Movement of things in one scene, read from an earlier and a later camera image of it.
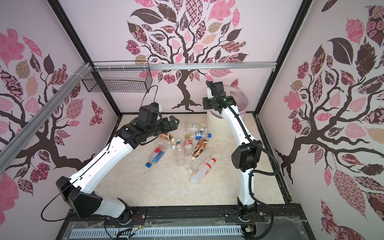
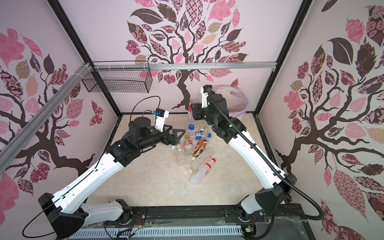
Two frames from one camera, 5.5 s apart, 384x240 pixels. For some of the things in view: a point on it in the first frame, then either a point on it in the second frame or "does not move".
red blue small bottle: x=157 y=154 → x=190 y=109
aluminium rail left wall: x=18 y=141 does not move
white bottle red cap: x=200 y=173 does not move
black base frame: x=280 y=222 does not move
